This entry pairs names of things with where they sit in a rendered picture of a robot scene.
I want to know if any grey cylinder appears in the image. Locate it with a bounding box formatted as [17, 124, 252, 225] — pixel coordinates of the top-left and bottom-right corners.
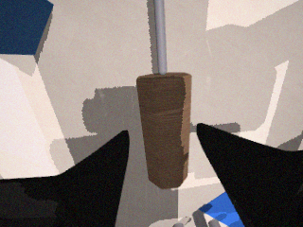
[192, 210, 208, 227]
[173, 222, 184, 227]
[208, 219, 221, 227]

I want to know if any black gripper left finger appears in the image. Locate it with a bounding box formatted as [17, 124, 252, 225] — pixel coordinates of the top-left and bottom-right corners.
[0, 131, 130, 227]

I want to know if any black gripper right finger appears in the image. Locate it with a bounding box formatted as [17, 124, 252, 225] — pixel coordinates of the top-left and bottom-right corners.
[197, 123, 303, 227]

